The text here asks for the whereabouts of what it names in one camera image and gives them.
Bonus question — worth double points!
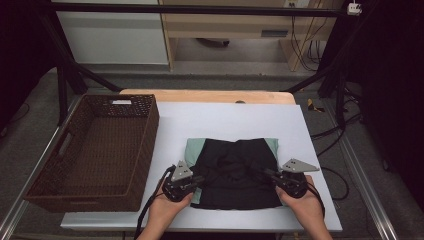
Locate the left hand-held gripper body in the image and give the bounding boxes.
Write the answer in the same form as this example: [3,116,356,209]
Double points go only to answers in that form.
[161,160,198,204]

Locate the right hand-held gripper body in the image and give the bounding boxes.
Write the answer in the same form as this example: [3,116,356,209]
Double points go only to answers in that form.
[273,158,321,200]

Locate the black and green shirt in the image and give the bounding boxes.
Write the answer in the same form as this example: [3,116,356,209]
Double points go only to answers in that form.
[184,137,284,211]

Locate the brown wicker basket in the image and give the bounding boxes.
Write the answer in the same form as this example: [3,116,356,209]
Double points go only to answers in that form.
[22,93,160,213]

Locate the person's left hand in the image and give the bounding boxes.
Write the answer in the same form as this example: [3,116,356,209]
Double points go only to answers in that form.
[146,191,195,232]

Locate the person's right hand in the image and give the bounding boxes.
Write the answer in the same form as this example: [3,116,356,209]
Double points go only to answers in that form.
[275,174,326,232]

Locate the white table board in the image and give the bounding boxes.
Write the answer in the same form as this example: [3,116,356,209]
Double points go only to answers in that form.
[60,101,343,233]

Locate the yellow and black floor item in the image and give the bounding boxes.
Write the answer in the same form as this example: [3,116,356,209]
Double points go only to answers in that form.
[306,98,326,114]

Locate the black metal stand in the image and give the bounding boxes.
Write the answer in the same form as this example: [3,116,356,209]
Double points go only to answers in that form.
[283,0,381,130]
[35,0,123,126]

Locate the light wooden desk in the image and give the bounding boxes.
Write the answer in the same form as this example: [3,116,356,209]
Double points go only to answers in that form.
[158,0,344,72]

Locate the white cabinet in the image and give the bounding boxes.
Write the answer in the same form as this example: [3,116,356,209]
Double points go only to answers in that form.
[54,0,169,66]

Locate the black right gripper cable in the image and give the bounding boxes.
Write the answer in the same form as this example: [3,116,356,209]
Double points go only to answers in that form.
[306,181,327,220]

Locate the black floor cables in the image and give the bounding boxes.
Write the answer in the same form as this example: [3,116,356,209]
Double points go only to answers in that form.
[309,86,365,202]

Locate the hanging desk cables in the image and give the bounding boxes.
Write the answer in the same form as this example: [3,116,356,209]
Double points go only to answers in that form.
[289,14,326,73]

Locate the black horizontal frame bar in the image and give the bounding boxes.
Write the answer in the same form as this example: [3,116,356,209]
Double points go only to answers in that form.
[49,2,351,18]

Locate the small white camera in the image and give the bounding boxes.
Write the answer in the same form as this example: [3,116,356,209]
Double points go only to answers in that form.
[346,2,363,17]

